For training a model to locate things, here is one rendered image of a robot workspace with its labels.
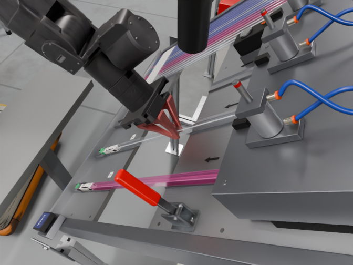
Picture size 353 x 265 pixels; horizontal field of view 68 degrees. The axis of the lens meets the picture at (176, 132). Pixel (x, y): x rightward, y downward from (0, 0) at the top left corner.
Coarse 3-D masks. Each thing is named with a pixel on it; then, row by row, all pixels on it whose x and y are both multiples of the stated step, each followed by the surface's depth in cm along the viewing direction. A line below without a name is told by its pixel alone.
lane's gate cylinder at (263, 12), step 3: (261, 9) 27; (264, 9) 26; (261, 12) 27; (264, 12) 26; (264, 15) 27; (267, 15) 27; (264, 18) 27; (267, 18) 27; (270, 18) 27; (267, 21) 27; (270, 21) 27; (267, 24) 27; (270, 24) 27; (273, 24) 27; (270, 27) 27; (273, 27) 27
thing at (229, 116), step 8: (232, 112) 40; (200, 120) 45; (208, 120) 43; (216, 120) 42; (224, 120) 41; (232, 120) 40; (176, 128) 49; (184, 128) 47; (192, 128) 46; (200, 128) 45; (144, 136) 57; (152, 136) 54; (160, 136) 52; (120, 144) 64; (128, 144) 61; (136, 144) 59; (104, 152) 69
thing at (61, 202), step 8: (152, 64) 94; (144, 72) 92; (120, 112) 81; (112, 120) 79; (112, 128) 79; (104, 136) 76; (96, 144) 74; (104, 144) 76; (96, 152) 74; (88, 160) 72; (80, 168) 70; (88, 168) 71; (80, 176) 69; (72, 184) 68; (64, 192) 66; (64, 200) 66; (56, 208) 64
